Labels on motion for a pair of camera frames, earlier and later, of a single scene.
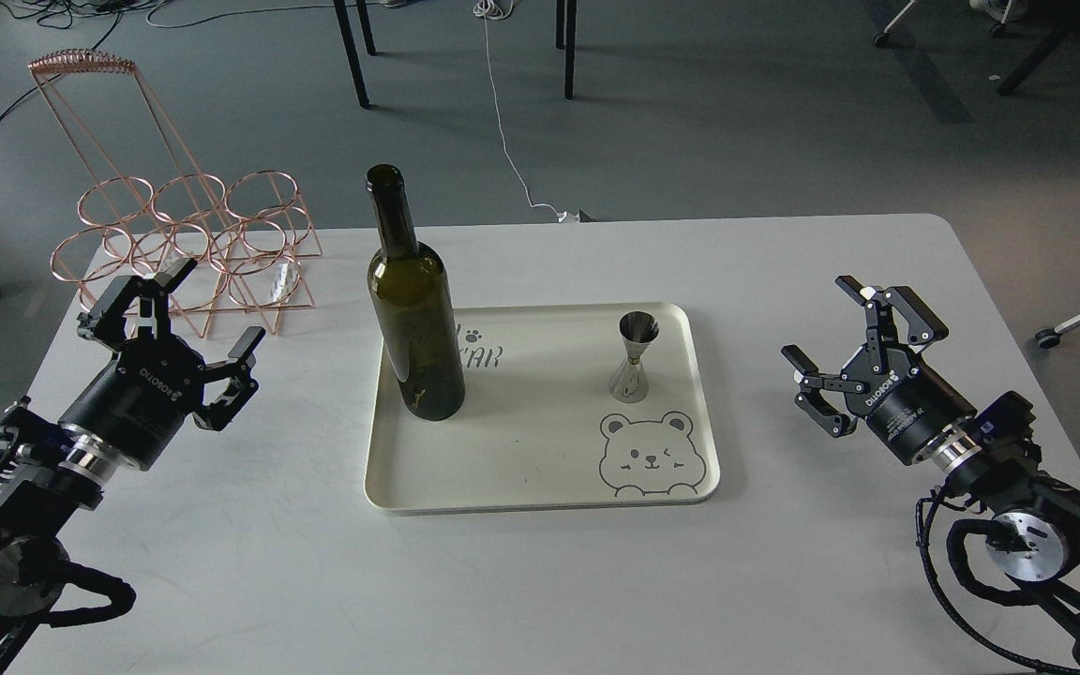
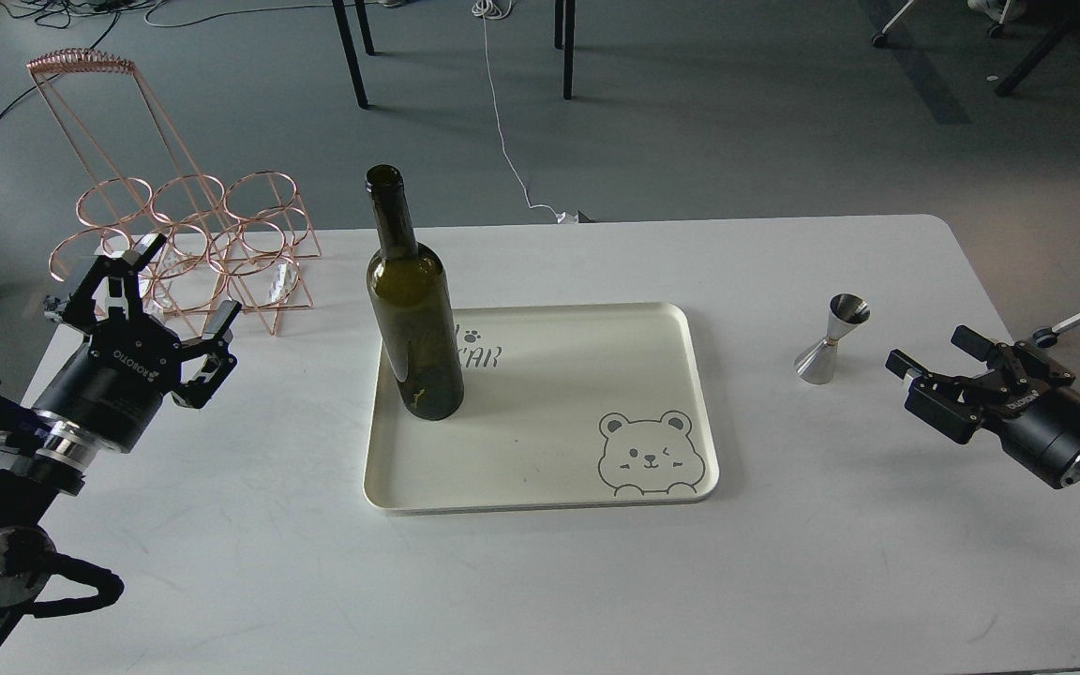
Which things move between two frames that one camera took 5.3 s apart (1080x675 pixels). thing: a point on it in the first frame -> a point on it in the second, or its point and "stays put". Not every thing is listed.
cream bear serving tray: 562,406 stays put
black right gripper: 907,404 -> 1048,436
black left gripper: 137,406 -> 112,386
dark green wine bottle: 414,306 stays put
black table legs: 565,39 stays put
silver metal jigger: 637,330 -> 818,363
